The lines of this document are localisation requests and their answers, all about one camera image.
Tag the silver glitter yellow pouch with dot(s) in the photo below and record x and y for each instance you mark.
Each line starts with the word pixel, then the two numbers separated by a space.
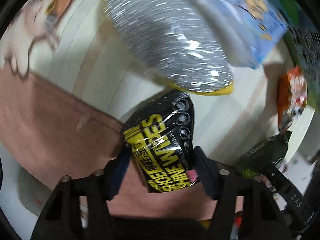
pixel 174 40

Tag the green wet wipes pack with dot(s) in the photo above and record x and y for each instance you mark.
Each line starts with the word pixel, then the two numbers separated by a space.
pixel 271 151

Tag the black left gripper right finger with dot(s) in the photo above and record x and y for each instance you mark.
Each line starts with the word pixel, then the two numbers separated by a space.
pixel 260 215

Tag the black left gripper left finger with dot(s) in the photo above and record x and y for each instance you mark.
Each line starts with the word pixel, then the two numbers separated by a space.
pixel 77 208

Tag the orange snack pack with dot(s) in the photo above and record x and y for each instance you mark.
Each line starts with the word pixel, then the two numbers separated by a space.
pixel 292 97

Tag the light blue tissue pack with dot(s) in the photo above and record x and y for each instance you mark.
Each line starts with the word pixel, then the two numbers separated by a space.
pixel 246 29

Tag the black shoe shine wipes pack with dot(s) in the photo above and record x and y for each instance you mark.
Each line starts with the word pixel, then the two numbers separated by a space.
pixel 160 137

